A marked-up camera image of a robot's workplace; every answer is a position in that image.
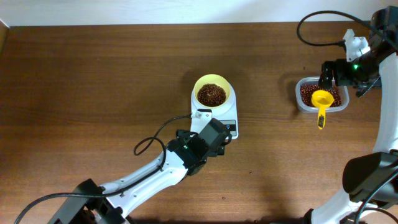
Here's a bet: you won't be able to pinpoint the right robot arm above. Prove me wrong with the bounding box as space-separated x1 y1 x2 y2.
298 6 397 224

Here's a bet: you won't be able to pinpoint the yellow measuring scoop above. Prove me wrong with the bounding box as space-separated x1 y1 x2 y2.
312 90 334 129

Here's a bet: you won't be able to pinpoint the red beans in container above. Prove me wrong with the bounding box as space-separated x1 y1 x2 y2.
300 84 341 107

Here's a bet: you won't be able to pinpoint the white digital kitchen scale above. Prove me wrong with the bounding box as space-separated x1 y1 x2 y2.
191 84 239 139

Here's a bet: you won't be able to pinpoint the clear plastic container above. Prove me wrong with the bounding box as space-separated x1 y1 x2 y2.
295 76 350 114

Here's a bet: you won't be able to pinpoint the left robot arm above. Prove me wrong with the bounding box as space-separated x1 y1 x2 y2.
50 118 234 223

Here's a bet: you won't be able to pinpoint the yellow plastic bowl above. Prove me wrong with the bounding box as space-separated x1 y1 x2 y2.
193 74 231 108

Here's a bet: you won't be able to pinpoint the red beans in bowl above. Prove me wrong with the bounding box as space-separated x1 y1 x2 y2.
197 84 226 107

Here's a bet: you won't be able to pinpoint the left black cable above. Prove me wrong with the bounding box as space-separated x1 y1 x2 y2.
13 113 193 224

